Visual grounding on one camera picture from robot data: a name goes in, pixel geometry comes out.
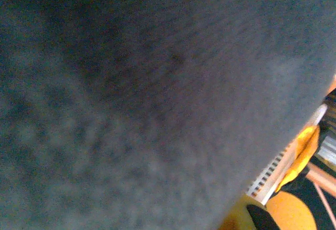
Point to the grey t-shirt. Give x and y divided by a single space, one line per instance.
131 96

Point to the yellow t-shirt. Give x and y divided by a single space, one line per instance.
302 154

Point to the aluminium corner post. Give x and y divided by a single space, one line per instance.
329 148

